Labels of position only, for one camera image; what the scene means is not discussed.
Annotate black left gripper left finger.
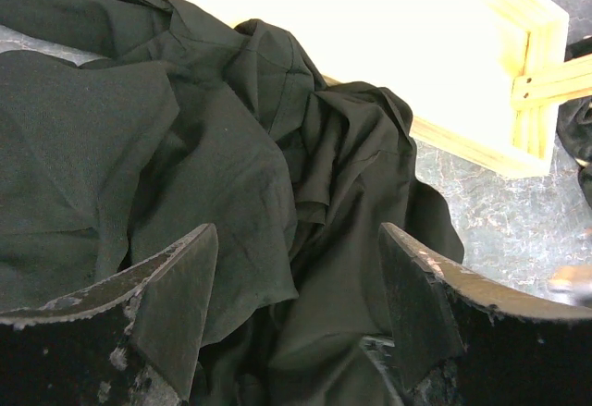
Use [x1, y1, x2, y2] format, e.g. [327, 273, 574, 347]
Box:
[1, 224, 218, 405]

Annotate wooden clothes rack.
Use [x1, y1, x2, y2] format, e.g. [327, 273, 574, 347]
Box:
[187, 0, 591, 178]

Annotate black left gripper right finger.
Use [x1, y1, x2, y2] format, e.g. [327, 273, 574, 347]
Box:
[377, 224, 591, 405]

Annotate black shirt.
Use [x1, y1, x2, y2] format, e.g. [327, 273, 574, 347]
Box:
[0, 0, 334, 347]
[200, 20, 463, 405]

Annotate black cream fleece garment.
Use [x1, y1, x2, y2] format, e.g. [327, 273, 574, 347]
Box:
[554, 35, 592, 174]

